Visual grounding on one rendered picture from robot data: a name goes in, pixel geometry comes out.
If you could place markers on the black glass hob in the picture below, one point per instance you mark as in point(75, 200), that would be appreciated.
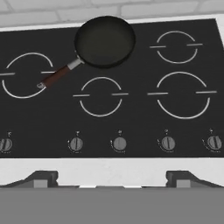
point(140, 128)

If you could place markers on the grey hob knob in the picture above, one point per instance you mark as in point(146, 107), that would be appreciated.
point(76, 144)
point(168, 143)
point(120, 143)
point(5, 144)
point(214, 142)

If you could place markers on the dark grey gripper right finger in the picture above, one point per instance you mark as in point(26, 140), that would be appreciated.
point(180, 178)

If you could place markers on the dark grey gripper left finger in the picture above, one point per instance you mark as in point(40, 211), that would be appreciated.
point(43, 178)

